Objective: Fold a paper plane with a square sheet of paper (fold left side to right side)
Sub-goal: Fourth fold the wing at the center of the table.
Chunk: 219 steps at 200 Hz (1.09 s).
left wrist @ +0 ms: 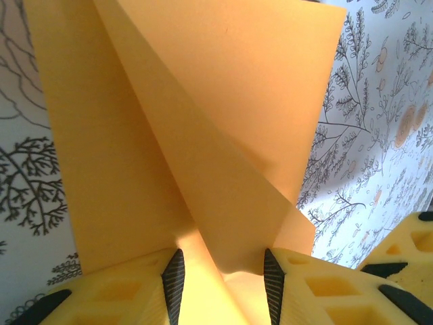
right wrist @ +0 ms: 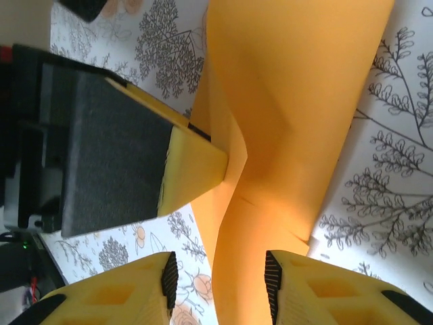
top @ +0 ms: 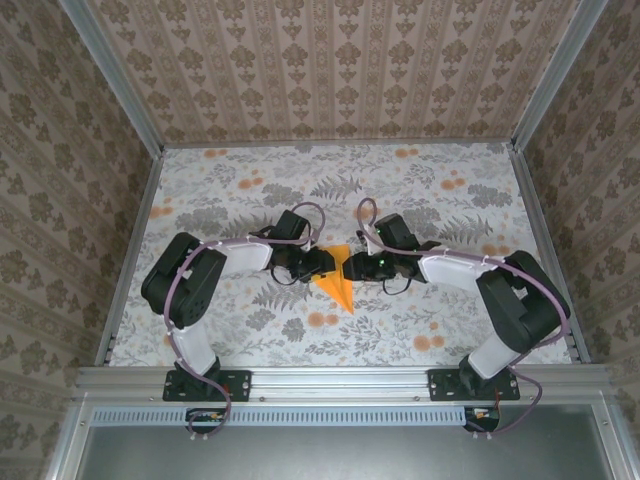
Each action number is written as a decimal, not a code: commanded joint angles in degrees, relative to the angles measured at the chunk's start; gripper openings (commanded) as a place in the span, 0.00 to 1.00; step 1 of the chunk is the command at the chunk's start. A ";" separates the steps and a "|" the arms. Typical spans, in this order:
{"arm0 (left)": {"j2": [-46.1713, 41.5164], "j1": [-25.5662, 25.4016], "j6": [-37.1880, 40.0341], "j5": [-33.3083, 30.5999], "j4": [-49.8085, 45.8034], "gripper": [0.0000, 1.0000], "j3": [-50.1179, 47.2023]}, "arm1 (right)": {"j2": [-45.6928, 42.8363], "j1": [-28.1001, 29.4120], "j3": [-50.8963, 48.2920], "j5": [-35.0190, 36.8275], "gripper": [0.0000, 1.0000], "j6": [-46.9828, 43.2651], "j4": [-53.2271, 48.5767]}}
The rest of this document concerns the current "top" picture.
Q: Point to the thin aluminium back rail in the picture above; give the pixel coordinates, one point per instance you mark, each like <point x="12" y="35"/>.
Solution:
<point x="340" y="143"/>

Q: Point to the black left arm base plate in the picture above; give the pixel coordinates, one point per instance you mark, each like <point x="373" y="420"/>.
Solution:
<point x="235" y="385"/>

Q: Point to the orange paper sheet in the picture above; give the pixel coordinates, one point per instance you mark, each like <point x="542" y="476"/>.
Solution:
<point x="340" y="292"/>

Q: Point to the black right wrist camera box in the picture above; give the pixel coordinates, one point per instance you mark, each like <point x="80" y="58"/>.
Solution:
<point x="397" y="232"/>

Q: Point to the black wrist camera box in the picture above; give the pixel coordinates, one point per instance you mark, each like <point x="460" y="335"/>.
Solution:
<point x="292" y="225"/>
<point x="397" y="232"/>

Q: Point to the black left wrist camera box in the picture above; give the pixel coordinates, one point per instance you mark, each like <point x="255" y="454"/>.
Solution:
<point x="292" y="225"/>

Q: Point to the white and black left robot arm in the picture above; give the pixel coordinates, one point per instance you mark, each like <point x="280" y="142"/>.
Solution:
<point x="185" y="285"/>

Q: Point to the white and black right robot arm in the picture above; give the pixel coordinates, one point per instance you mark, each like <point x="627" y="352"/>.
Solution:
<point x="520" y="305"/>

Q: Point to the long aluminium mounting rail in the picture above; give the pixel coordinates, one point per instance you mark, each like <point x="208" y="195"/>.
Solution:
<point x="340" y="382"/>

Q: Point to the floral patterned table cover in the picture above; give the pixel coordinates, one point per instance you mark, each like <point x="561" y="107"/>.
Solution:
<point x="250" y="175"/>

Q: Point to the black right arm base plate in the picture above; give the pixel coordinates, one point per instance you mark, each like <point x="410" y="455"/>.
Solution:
<point x="442" y="385"/>

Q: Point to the aluminium corner post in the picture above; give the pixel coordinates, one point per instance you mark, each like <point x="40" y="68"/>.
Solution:
<point x="555" y="75"/>
<point x="115" y="80"/>

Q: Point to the grey sheet metal panel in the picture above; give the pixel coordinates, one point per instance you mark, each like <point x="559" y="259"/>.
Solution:
<point x="325" y="455"/>

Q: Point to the black controller board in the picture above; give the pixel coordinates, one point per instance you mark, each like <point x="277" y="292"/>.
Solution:
<point x="205" y="417"/>
<point x="482" y="417"/>

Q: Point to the aluminium side rail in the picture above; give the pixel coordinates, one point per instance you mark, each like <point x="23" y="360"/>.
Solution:
<point x="130" y="260"/>
<point x="545" y="240"/>

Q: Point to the white right camera mount bracket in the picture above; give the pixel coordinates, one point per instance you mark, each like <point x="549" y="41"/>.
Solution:
<point x="370" y="245"/>

